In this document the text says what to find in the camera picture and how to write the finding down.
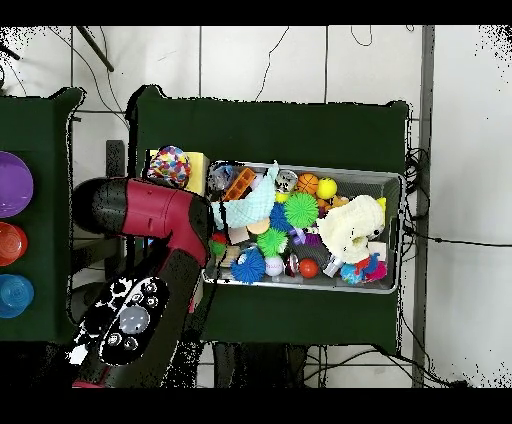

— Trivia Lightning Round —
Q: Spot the purple bowl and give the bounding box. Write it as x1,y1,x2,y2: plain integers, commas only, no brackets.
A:
0,151,35,219

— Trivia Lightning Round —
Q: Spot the mint green waffle cloth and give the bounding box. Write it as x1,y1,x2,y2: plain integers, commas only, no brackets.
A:
211,162,281,231

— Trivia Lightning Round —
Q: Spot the black rod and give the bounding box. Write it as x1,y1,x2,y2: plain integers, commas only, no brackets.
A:
76,26,115,73

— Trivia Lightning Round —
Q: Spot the large blue spiky ball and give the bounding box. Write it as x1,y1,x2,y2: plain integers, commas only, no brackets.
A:
231,247,267,285

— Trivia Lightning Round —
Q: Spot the yellow ball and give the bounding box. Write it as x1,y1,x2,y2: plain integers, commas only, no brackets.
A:
316,178,338,200

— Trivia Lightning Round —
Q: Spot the cream waffle cloth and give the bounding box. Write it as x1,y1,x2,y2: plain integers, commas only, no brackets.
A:
315,195,387,265

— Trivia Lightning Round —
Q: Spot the round wooden disc toy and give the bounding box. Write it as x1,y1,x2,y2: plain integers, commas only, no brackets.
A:
246,217,271,237

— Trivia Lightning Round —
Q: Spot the black floor cable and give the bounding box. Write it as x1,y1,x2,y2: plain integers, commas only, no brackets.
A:
402,227,512,248

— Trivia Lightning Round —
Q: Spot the white colourful spotted cloth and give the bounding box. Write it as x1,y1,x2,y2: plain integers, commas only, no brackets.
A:
146,145,193,190

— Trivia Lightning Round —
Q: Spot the wooden three-hole box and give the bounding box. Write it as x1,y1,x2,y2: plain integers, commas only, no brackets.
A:
143,149,211,315

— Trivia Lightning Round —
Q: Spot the blue bowl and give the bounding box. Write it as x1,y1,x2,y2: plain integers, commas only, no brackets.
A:
0,274,35,320

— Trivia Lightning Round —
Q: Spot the black panel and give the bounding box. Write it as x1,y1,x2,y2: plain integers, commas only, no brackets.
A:
105,139,126,283

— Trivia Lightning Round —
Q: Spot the clear mesh bin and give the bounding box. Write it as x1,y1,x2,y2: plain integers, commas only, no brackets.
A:
202,161,403,296

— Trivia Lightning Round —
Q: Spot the small orange basketball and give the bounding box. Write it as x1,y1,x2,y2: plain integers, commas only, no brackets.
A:
296,172,320,196

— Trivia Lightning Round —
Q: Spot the silver drink can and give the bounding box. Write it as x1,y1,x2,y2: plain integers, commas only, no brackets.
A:
275,169,299,193

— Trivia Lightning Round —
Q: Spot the green spiky ball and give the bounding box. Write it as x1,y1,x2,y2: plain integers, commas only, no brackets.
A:
283,191,320,229

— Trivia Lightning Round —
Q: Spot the green side table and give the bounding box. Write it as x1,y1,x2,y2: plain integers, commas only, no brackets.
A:
0,86,91,345

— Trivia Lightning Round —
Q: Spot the red bowl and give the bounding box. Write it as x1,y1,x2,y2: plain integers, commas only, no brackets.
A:
0,222,29,268

